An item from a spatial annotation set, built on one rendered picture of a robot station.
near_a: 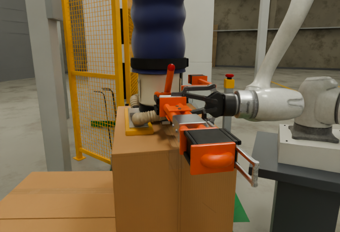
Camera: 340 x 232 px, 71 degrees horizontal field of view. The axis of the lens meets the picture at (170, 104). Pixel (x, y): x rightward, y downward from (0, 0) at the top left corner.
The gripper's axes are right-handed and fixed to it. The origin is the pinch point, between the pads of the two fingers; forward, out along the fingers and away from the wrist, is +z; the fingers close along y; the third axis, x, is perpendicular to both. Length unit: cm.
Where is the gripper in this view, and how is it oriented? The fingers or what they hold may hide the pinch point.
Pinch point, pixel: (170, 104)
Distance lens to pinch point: 75.0
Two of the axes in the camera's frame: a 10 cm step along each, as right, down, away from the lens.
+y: 0.0, 9.7, 2.3
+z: -10.0, 0.0, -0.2
